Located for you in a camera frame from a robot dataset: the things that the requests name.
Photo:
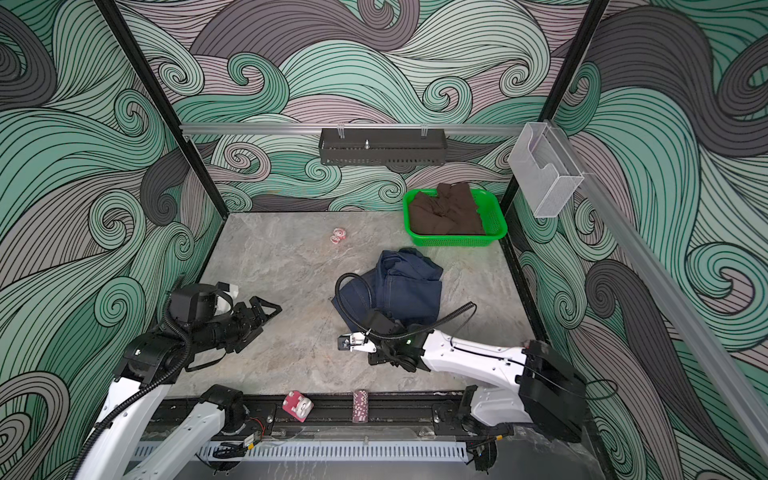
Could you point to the clear plastic wall bin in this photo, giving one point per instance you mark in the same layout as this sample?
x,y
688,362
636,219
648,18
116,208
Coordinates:
x,y
546,168

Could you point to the pink dotted cylinder block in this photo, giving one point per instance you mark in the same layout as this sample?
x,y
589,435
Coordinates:
x,y
360,407

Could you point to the green plastic basket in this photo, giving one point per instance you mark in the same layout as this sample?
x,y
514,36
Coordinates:
x,y
488,209

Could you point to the dark blue denim trousers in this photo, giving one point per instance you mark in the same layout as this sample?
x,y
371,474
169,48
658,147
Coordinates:
x,y
405,285

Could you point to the brown folded trousers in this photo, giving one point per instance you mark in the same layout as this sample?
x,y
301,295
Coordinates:
x,y
451,211

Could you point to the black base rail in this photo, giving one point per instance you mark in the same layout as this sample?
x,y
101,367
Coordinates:
x,y
443,413

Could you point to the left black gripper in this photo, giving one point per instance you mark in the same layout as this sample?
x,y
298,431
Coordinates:
x,y
251,329

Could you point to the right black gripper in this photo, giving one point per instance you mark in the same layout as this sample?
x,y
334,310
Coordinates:
x,y
376,358

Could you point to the white slotted cable duct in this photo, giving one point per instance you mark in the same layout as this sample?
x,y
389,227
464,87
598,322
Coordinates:
x,y
343,451

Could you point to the small pink white toy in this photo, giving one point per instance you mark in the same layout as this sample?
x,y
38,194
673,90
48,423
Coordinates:
x,y
338,235

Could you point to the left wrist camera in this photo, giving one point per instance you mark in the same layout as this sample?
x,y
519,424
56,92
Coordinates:
x,y
194,305

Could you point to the black perforated wall shelf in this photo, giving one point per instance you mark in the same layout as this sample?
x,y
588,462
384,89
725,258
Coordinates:
x,y
398,148

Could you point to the pink white clip object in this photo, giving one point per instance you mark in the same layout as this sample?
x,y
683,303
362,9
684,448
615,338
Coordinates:
x,y
297,405

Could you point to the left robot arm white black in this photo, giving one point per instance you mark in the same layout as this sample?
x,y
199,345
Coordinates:
x,y
150,365

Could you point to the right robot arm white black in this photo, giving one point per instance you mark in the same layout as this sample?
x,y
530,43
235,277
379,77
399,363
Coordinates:
x,y
529,385

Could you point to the horizontal aluminium back rail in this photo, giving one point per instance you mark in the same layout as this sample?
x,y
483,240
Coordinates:
x,y
269,128

